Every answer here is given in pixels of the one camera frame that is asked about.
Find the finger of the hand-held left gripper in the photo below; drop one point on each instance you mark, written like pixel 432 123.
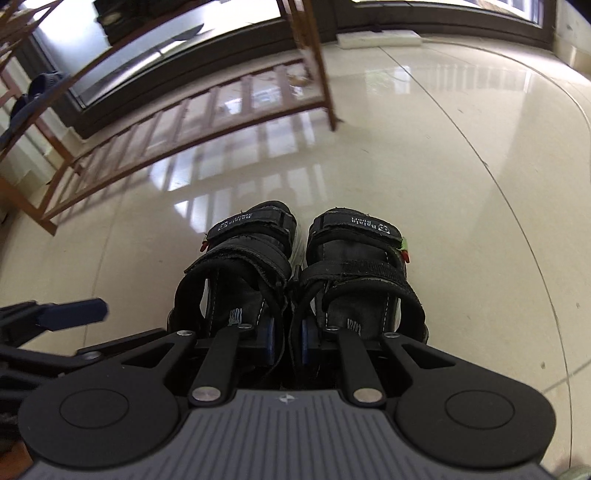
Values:
pixel 74 314
pixel 92 357

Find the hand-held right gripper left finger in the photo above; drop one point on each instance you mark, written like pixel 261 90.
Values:
pixel 268 344

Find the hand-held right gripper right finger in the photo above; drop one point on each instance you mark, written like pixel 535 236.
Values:
pixel 308 344

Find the black sandal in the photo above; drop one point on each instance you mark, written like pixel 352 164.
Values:
pixel 244 249
pixel 355 258

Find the navy blue slipper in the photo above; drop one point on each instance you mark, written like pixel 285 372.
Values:
pixel 48 83
pixel 23 106

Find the wooden shoe rack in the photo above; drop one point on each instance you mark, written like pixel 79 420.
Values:
pixel 184 120

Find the white power strip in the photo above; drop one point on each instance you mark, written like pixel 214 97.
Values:
pixel 378 38

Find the glass door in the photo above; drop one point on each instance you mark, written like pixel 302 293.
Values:
pixel 207 23

